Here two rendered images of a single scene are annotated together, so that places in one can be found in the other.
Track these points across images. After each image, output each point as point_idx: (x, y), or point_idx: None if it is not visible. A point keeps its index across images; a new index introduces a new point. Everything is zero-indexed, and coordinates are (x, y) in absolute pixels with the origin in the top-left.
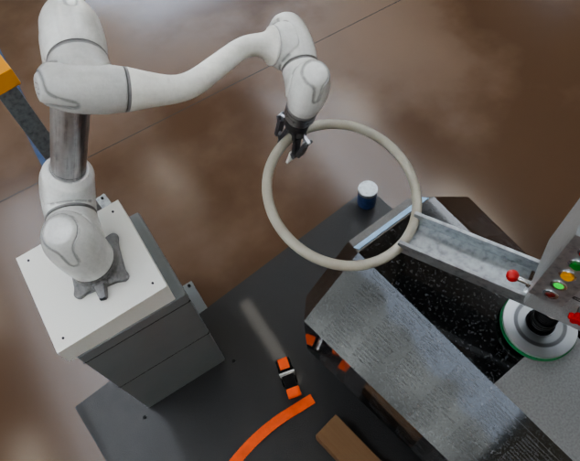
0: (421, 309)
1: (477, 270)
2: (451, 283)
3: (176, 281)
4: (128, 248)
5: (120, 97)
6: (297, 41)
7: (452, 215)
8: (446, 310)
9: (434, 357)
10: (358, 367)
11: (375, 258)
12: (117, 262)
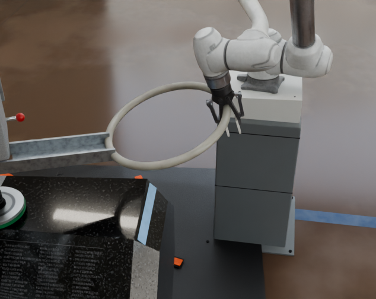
0: (78, 178)
1: (50, 153)
2: (71, 200)
3: (230, 120)
4: (261, 94)
5: None
6: (239, 38)
7: (107, 237)
8: (61, 187)
9: None
10: None
11: (114, 120)
12: (252, 83)
